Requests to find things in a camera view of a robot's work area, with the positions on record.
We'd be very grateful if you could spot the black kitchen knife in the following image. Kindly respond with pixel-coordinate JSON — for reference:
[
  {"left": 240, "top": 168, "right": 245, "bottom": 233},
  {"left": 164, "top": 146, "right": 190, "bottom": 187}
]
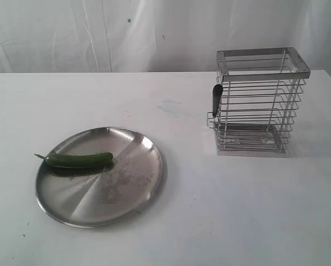
[{"left": 212, "top": 84, "right": 223, "bottom": 117}]

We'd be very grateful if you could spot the green cucumber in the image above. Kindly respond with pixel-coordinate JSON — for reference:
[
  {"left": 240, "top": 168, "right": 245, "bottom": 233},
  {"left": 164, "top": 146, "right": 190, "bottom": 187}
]
[{"left": 34, "top": 152, "right": 113, "bottom": 168}]

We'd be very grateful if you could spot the round stainless steel plate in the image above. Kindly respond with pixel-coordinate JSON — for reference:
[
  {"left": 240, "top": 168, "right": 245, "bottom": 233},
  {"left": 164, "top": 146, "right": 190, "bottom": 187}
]
[{"left": 35, "top": 127, "right": 166, "bottom": 228}]

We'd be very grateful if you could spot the metal wire utensil rack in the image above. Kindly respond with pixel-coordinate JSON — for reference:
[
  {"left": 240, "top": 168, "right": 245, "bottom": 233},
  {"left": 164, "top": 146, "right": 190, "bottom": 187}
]
[{"left": 206, "top": 47, "right": 311, "bottom": 157}]

